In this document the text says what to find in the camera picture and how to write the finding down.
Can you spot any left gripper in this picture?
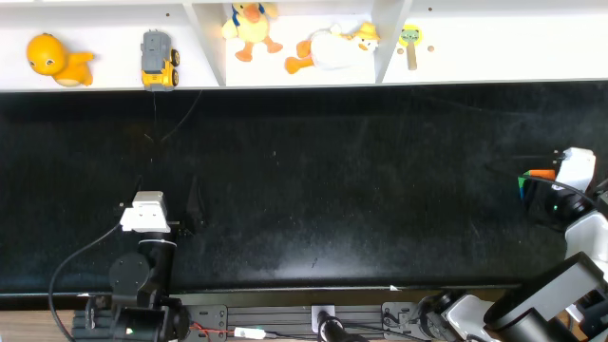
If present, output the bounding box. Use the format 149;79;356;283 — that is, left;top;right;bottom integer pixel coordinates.
167;174;208;238

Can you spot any yellow cat face rattle drum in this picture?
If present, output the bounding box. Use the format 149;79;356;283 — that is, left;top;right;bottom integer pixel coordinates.
397;23;436;72

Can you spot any grey and yellow toy truck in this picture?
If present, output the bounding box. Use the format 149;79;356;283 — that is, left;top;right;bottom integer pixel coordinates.
140;28;181;92

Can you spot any yellow plush duck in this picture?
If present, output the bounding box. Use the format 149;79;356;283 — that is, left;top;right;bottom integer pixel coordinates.
220;2;285;64

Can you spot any yellow rubber duck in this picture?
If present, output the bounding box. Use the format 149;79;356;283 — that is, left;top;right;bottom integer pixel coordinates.
26;32;96;88

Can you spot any white plush duck with hat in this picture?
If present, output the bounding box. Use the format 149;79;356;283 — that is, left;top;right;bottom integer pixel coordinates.
284;21;382;75

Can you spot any white shelf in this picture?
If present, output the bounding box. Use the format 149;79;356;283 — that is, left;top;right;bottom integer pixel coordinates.
0;0;608;94

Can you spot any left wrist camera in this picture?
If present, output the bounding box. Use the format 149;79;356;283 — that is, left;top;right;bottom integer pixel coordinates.
119;190;172;235

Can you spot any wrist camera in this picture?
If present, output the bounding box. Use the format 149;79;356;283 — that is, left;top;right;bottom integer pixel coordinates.
554;146;598;194
119;190;172;235

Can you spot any black cable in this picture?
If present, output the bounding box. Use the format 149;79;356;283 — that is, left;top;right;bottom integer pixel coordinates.
550;178;608;210
47;222;124;342

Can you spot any mounting rail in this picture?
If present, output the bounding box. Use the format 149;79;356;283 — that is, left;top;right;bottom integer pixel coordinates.
70;302;446;342

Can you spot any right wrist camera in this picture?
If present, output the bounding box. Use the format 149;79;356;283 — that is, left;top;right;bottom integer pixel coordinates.
554;146;598;194

